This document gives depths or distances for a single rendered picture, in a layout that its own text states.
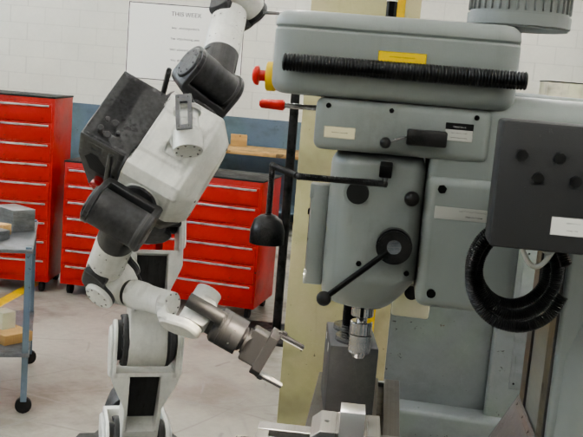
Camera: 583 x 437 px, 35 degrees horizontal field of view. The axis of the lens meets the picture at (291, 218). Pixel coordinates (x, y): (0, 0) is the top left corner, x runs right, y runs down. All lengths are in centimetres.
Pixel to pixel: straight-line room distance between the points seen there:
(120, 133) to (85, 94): 938
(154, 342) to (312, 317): 133
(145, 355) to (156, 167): 62
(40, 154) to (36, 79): 479
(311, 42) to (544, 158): 51
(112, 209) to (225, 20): 61
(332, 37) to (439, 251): 46
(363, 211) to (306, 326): 198
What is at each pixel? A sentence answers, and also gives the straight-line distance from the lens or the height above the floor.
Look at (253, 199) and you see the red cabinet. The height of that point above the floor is 87.
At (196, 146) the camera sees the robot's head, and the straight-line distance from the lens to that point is 204.
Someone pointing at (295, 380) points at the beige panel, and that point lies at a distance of 383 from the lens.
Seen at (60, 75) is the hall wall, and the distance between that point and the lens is 1162.
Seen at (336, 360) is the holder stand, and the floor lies 109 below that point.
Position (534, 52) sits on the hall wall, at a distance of 1101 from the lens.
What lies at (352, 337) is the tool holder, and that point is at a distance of 195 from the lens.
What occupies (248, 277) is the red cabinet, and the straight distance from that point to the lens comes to 657.
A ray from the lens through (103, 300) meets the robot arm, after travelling 230.
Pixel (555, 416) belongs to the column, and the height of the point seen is 117.
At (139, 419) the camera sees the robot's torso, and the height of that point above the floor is 77.
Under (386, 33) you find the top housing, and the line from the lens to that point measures 177.
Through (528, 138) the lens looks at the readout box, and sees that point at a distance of 154.
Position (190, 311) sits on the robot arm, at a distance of 217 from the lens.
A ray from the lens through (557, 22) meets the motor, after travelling 184.
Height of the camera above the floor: 177
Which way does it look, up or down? 9 degrees down
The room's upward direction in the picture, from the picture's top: 5 degrees clockwise
